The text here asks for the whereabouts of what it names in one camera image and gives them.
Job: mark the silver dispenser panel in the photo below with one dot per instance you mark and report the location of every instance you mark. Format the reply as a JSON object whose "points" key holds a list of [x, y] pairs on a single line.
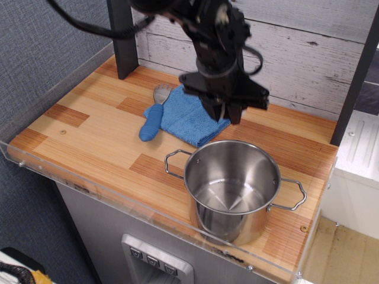
{"points": [[157, 261]]}

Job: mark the blue folded cloth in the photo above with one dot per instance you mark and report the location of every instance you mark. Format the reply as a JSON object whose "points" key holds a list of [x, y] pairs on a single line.
{"points": [[185, 118]]}

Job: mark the yellow object at corner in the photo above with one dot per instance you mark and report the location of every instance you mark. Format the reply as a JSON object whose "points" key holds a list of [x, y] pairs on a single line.
{"points": [[41, 278]]}

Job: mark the grey toy cabinet front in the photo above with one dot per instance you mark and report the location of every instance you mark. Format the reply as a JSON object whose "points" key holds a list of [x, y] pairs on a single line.
{"points": [[101, 228]]}

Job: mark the white toy sink counter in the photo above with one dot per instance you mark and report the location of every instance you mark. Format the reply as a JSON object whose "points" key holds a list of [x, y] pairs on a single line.
{"points": [[351, 196]]}

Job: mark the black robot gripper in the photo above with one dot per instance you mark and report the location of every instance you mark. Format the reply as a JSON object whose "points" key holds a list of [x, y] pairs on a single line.
{"points": [[230, 85]]}

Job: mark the dark grey right post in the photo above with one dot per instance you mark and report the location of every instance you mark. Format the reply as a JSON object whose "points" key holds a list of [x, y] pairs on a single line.
{"points": [[357, 82]]}

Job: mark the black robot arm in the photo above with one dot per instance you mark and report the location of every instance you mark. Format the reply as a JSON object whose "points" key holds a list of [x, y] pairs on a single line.
{"points": [[218, 32]]}

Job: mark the clear acrylic guard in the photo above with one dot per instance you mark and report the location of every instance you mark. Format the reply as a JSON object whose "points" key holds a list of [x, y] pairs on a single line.
{"points": [[77, 123]]}

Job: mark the plush sushi roll toy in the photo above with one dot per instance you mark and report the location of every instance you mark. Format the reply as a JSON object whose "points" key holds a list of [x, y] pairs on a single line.
{"points": [[224, 113]]}

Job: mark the blue handled metal spork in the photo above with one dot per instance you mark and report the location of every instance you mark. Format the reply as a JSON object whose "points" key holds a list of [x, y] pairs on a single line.
{"points": [[152, 124]]}

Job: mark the stainless steel pot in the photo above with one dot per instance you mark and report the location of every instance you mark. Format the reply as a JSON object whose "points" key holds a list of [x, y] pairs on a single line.
{"points": [[231, 189]]}

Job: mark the dark grey left post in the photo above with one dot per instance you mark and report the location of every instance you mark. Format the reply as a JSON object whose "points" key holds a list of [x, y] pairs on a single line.
{"points": [[125, 50]]}

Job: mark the dark grey post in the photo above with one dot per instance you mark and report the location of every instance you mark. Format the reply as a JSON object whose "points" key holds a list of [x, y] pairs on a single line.
{"points": [[125, 50], [357, 82]]}

